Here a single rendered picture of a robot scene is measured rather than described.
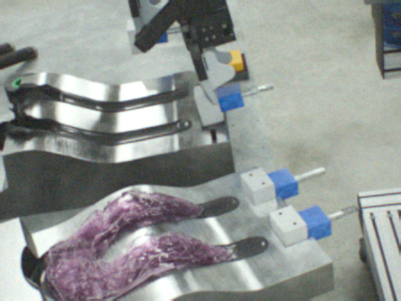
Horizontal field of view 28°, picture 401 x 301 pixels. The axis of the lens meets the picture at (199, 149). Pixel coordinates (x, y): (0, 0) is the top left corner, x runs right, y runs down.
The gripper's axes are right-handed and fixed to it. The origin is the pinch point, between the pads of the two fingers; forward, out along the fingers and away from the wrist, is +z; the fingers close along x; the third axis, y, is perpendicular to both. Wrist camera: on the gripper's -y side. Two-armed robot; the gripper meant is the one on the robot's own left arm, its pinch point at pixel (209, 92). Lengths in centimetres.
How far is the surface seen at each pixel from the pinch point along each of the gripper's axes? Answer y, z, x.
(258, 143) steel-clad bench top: 5.3, 14.7, 5.7
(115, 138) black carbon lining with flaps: -18.0, 3.9, 1.3
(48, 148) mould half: -27.3, -1.1, -6.5
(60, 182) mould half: -27.9, 5.5, -6.3
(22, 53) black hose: -42, -2, 50
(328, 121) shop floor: 27, 81, 139
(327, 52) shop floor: 37, 75, 190
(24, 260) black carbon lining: -29.4, 4.3, -30.1
